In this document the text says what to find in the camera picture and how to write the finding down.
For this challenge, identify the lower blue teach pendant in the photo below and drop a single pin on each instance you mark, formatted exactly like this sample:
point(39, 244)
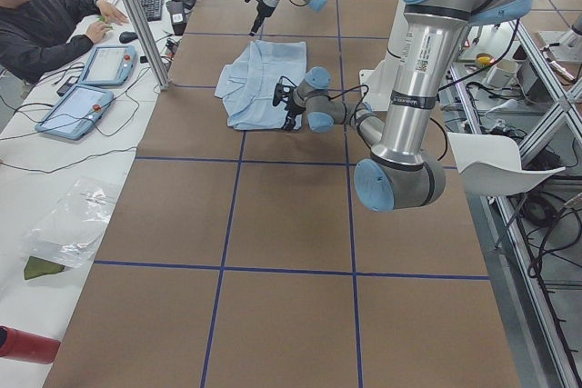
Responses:
point(76, 112)

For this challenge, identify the upper blue teach pendant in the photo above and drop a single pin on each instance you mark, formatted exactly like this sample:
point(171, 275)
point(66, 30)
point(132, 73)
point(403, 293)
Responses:
point(108, 65)

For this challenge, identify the seated person in black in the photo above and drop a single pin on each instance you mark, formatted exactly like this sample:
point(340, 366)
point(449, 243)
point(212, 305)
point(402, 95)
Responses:
point(40, 36)

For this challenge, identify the clear plastic bag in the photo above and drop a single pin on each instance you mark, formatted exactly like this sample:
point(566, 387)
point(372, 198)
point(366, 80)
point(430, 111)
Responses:
point(70, 233)

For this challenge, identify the black computer mouse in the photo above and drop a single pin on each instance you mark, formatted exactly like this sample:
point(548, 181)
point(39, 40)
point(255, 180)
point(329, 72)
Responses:
point(127, 37)

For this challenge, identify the blue teach pendant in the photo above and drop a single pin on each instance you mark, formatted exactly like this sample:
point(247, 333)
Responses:
point(76, 112)
point(108, 65)

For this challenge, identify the brown paper table cover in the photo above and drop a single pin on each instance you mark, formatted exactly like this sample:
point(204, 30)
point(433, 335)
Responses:
point(245, 259)

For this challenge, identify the green cloth piece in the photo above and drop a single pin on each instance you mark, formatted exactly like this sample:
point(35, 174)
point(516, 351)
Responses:
point(36, 267)

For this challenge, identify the aluminium frame post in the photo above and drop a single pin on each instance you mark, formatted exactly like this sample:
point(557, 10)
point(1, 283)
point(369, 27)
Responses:
point(145, 37)

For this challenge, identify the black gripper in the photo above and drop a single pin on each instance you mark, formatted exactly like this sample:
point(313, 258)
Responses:
point(261, 10)
point(291, 110)

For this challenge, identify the light blue button-up shirt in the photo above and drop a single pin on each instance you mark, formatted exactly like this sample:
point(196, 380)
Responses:
point(246, 87)

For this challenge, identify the white chair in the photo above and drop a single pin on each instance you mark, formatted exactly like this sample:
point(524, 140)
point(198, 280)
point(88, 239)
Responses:
point(490, 165)

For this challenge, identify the red bottle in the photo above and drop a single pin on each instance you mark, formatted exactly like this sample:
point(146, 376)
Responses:
point(27, 347)

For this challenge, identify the green plastic object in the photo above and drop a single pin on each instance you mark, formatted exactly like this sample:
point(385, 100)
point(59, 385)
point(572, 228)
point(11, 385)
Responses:
point(105, 22)

